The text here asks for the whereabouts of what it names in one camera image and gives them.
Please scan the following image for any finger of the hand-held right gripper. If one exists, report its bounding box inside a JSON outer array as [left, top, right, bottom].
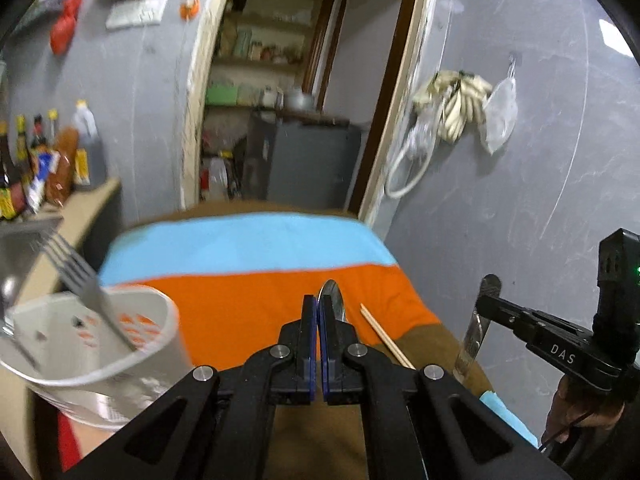
[[477, 292, 637, 391]]

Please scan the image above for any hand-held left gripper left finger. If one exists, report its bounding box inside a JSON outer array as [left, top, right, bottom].
[[60, 295, 318, 480]]

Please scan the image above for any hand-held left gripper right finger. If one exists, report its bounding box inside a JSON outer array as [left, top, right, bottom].
[[319, 294, 571, 480]]

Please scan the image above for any wooden chopstick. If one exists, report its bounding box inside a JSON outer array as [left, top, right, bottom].
[[360, 302, 415, 369]]

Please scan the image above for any metal utensil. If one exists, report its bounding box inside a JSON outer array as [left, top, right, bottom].
[[452, 274, 502, 379]]

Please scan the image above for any white perforated utensil holder cup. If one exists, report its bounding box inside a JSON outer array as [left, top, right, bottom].
[[0, 285, 193, 431]]

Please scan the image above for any metal fork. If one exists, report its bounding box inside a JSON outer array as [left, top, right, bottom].
[[34, 229, 140, 355]]

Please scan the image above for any person's right hand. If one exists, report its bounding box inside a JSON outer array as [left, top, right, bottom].
[[542, 372, 628, 443]]

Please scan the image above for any orange blue brown cloth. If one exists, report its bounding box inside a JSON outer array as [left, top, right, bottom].
[[97, 200, 542, 480]]

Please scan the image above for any grey cabinet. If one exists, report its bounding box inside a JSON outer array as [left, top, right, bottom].
[[244, 109, 364, 209]]

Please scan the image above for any clear plastic jug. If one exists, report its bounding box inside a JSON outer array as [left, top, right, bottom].
[[206, 156, 232, 202]]

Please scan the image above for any clear plastic bag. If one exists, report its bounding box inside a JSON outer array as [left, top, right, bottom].
[[479, 59, 519, 156]]

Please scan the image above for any bunch of white gloves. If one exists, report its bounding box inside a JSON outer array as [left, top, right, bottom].
[[412, 71, 494, 144]]

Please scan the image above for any metal pot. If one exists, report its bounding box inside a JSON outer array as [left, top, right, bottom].
[[282, 87, 317, 114]]

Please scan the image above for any red plastic object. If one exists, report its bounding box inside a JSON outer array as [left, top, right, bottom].
[[56, 409, 84, 474]]

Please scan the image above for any wooden shelf unit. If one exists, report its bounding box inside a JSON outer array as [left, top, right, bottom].
[[204, 0, 337, 111]]

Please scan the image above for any stainless steel sink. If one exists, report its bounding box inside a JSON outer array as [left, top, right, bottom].
[[0, 214, 65, 306]]

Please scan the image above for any blue white packet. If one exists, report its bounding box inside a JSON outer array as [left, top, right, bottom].
[[26, 151, 62, 213]]

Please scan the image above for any large dark soy sauce bottle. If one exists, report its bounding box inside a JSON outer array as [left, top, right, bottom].
[[0, 122, 27, 222]]

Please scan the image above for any red cap dark bottle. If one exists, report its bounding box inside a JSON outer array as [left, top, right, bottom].
[[30, 114, 51, 161]]

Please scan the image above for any yellow cap sauce bottle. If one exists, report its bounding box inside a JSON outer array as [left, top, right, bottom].
[[14, 114, 37, 196]]

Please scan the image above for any red plastic bag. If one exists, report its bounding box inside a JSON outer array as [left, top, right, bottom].
[[49, 0, 84, 56]]

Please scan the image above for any white hose loop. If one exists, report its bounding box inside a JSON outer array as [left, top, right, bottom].
[[383, 122, 442, 200]]

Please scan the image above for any wooden door frame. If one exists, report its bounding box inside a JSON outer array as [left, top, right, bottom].
[[179, 0, 442, 223]]

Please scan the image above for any white wall socket panel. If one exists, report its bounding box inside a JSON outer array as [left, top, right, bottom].
[[104, 0, 169, 30]]

